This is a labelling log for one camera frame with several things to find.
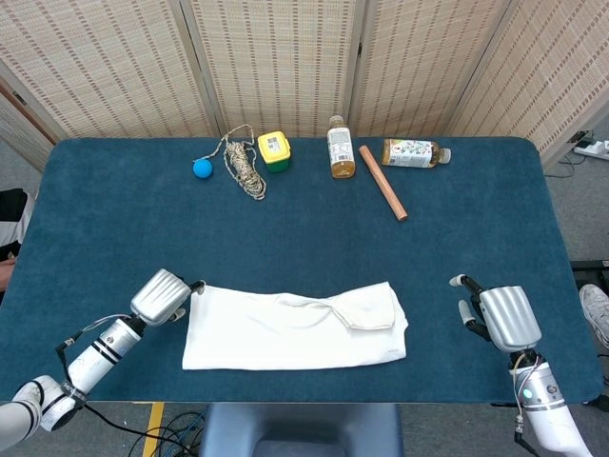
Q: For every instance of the white power strip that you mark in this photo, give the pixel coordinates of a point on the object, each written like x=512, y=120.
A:
x=595, y=150

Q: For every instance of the person in black white clothes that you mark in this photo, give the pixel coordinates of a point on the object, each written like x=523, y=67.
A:
x=12, y=209

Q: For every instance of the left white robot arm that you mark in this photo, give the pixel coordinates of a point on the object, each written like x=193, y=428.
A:
x=95, y=359

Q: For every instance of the yellow floor tape strip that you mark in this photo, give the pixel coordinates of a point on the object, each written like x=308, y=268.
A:
x=153, y=428

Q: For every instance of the blue ball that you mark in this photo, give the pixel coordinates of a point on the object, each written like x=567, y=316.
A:
x=202, y=169

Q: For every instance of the white T-shirt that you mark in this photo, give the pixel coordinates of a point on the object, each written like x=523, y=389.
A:
x=285, y=338

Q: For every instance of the tea bottle with floral label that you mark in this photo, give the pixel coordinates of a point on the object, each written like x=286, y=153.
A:
x=409, y=153

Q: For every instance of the tea bottle with white label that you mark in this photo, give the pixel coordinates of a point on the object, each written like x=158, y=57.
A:
x=341, y=152

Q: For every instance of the narrow bamboo screen panel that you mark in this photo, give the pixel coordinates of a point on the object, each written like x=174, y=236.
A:
x=19, y=138

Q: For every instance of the black plug adapter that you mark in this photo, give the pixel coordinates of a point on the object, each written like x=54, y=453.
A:
x=581, y=137

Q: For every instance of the black floor stand base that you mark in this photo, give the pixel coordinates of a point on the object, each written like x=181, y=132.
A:
x=592, y=266

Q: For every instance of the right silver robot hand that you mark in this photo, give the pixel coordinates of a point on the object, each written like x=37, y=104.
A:
x=509, y=319

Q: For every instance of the white sneaker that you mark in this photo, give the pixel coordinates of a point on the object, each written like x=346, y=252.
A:
x=595, y=307

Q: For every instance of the green container with yellow lid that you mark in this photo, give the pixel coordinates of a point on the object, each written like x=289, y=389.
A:
x=274, y=150

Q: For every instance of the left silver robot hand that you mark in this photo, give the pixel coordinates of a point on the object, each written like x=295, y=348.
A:
x=159, y=297

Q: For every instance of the blue table cover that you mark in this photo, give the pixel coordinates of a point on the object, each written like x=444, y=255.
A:
x=119, y=228

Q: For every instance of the brown wooden rod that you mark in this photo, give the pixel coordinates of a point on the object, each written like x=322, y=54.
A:
x=383, y=183

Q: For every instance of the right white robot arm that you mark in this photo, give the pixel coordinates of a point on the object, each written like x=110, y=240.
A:
x=542, y=390

